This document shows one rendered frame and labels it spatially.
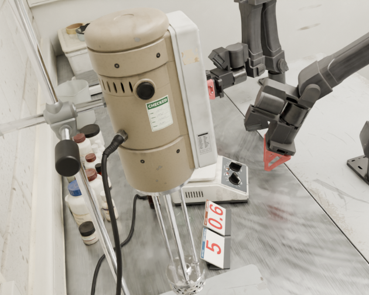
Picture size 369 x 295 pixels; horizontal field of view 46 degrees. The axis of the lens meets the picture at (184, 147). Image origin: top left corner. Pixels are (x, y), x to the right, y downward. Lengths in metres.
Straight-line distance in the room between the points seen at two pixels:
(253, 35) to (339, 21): 1.54
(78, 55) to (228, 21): 0.95
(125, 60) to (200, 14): 2.05
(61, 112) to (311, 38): 2.43
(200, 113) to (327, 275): 0.54
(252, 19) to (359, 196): 0.64
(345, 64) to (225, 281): 0.53
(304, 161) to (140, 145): 0.78
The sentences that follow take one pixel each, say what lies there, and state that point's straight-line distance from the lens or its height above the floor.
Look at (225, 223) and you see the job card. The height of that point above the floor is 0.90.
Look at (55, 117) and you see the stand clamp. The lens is 0.55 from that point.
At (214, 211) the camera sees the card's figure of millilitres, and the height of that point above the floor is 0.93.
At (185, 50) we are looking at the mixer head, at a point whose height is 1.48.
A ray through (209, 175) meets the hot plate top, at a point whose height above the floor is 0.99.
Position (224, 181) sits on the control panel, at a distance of 1.11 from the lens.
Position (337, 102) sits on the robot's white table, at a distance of 1.55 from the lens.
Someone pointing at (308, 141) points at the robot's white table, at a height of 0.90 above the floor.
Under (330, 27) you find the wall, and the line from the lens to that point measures 2.91.
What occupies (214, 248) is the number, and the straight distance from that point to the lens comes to 1.01.
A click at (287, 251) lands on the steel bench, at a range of 1.02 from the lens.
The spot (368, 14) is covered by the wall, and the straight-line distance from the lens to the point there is 3.05.
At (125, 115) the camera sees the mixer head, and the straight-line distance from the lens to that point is 0.53.
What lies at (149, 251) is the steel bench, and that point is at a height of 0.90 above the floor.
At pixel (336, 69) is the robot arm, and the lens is 1.00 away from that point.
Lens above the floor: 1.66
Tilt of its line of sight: 33 degrees down
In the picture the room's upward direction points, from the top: 11 degrees counter-clockwise
